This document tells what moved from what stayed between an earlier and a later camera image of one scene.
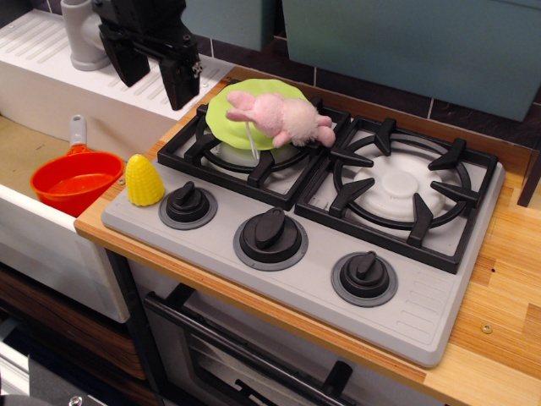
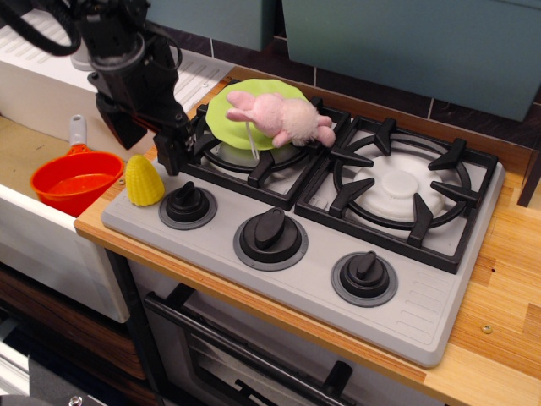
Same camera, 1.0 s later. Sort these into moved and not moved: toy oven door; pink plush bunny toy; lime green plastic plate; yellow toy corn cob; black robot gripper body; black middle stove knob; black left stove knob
Moved: black robot gripper body
Not moved: black left stove knob; yellow toy corn cob; pink plush bunny toy; toy oven door; black middle stove knob; lime green plastic plate
